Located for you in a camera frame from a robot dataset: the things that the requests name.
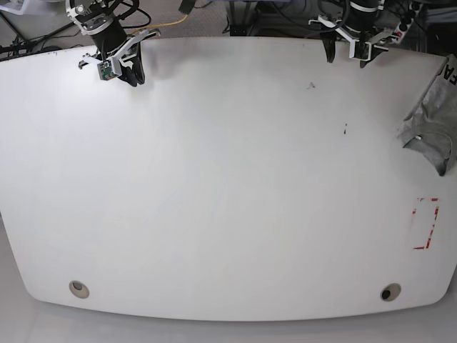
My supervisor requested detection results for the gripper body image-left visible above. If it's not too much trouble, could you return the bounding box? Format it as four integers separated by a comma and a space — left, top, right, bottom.
78, 29, 161, 71

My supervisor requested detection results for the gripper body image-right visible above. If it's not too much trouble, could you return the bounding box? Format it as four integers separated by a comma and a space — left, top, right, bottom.
308, 15, 393, 48

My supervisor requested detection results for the grey T-shirt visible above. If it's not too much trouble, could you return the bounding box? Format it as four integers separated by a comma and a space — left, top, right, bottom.
397, 54, 456, 177

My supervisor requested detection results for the white power strip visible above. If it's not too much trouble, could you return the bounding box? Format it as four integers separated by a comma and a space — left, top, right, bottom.
391, 1, 423, 44

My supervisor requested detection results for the black tripod stand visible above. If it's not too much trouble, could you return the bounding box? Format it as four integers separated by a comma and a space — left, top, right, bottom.
1, 3, 94, 52

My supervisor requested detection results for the red tape rectangle marking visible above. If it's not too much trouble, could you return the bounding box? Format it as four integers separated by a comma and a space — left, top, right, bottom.
408, 198, 440, 251

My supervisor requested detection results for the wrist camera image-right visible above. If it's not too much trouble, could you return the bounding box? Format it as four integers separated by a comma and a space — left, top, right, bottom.
349, 39, 372, 61

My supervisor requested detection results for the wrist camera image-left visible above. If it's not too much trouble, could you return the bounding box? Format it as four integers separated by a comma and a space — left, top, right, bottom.
97, 58, 121, 81

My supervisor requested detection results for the yellow cable on floor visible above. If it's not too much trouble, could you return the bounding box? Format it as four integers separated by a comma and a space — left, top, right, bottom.
128, 9, 186, 39

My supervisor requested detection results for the aluminium frame base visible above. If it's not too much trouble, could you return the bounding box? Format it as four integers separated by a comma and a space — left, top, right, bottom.
225, 0, 308, 36

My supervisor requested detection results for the left table cable grommet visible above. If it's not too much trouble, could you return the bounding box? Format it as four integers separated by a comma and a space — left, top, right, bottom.
69, 280, 90, 299

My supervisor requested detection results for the table cable grommet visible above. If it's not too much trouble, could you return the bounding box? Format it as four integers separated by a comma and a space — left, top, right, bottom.
380, 283, 401, 302
69, 280, 90, 299

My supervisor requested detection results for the right table cable grommet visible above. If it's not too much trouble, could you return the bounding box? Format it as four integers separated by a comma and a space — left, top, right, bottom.
380, 283, 401, 302

